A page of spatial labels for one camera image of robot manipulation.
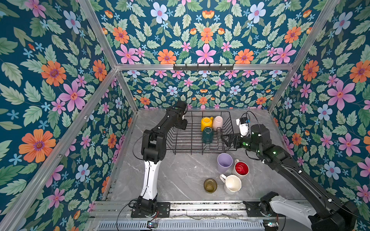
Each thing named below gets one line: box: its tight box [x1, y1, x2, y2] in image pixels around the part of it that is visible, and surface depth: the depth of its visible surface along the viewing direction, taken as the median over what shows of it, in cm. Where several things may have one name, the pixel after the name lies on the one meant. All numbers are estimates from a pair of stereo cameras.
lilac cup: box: [216, 152, 234, 174], surface depth 82 cm
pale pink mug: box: [212, 115, 224, 131], surface depth 100 cm
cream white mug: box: [219, 173, 242, 195], surface depth 78 cm
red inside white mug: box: [232, 158, 250, 177], surface depth 84 cm
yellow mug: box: [200, 116, 214, 132], surface depth 99 cm
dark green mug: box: [201, 126, 214, 144], surface depth 92 cm
